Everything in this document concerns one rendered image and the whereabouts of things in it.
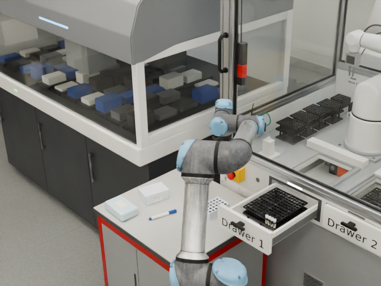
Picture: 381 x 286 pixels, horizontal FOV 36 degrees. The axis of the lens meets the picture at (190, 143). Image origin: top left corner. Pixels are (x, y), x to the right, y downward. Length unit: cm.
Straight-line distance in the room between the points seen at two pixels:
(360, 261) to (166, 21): 141
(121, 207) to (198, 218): 78
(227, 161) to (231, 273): 37
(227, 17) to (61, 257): 194
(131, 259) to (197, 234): 78
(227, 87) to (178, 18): 45
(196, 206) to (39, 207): 243
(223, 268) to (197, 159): 38
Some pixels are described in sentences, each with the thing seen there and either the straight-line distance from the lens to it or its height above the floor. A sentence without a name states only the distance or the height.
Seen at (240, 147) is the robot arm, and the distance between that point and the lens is 202.
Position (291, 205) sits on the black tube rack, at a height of 90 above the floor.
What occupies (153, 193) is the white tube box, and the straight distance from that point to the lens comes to 279.
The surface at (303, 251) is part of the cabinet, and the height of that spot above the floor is 62.
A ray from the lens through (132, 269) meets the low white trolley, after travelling 279.
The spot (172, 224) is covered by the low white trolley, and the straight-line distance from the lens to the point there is 267.
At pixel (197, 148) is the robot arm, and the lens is 200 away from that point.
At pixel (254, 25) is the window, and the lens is 253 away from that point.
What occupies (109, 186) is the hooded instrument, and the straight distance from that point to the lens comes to 353.
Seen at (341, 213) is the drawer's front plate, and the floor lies 92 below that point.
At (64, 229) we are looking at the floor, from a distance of 404.
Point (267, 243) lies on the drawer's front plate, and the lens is 237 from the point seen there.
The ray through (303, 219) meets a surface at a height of 87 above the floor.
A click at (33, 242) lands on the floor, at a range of 398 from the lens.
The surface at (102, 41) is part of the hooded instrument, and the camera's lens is 295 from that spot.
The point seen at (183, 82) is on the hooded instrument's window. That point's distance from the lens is 308.
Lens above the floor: 231
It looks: 28 degrees down
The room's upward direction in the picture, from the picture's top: 1 degrees counter-clockwise
